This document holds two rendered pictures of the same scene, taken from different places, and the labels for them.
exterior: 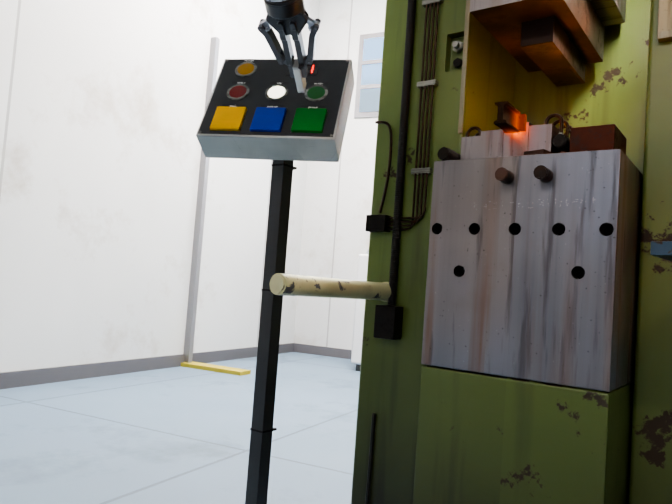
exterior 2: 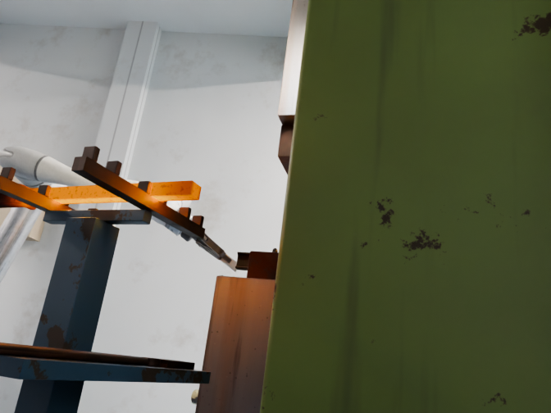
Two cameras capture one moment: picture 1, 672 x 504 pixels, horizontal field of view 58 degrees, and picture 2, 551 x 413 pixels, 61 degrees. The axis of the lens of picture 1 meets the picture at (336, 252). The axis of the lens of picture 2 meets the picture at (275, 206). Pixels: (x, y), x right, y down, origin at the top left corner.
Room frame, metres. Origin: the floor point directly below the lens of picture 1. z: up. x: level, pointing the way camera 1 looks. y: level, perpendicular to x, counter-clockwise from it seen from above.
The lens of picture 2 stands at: (0.86, -1.51, 0.74)
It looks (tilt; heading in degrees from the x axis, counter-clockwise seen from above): 19 degrees up; 70
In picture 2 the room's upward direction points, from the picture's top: 7 degrees clockwise
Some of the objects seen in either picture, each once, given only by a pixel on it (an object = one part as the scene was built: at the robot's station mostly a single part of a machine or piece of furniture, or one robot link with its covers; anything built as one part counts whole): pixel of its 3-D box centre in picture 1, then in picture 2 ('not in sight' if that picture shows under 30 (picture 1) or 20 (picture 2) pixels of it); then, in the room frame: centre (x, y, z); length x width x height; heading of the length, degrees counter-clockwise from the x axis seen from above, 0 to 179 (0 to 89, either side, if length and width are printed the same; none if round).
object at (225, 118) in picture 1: (228, 119); not in sight; (1.45, 0.28, 1.01); 0.07 x 0.05 x 0.07; 79
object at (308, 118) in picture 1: (309, 121); not in sight; (1.41, 0.08, 1.01); 0.07 x 0.05 x 0.07; 79
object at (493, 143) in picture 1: (534, 163); not in sight; (1.46, -0.47, 0.96); 0.42 x 0.20 x 0.09; 144
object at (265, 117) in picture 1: (268, 120); not in sight; (1.43, 0.18, 1.01); 0.07 x 0.05 x 0.07; 79
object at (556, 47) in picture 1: (555, 54); not in sight; (1.48, -0.51, 1.24); 0.30 x 0.07 x 0.06; 144
